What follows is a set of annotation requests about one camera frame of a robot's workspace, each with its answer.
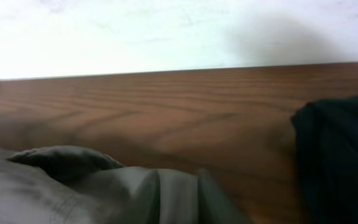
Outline grey shorts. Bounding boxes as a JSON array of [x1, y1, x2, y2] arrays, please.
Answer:
[[0, 146, 250, 224]]

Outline navy blue folded garment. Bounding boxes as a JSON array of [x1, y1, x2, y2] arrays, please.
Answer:
[[291, 96, 358, 224]]

